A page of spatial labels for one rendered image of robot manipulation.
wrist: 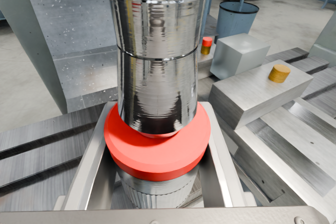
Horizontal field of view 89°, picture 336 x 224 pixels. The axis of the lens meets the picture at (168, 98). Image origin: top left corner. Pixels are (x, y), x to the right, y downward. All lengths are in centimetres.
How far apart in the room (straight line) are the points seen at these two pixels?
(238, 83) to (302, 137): 11
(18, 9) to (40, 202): 42
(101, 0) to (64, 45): 15
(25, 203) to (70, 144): 9
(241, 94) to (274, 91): 5
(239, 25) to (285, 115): 212
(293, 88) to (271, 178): 13
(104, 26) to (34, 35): 18
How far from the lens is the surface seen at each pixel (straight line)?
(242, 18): 236
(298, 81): 31
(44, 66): 62
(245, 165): 28
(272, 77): 29
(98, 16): 53
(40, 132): 38
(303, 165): 26
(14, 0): 56
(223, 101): 24
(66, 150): 33
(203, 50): 31
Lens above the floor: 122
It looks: 43 degrees down
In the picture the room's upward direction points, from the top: 2 degrees clockwise
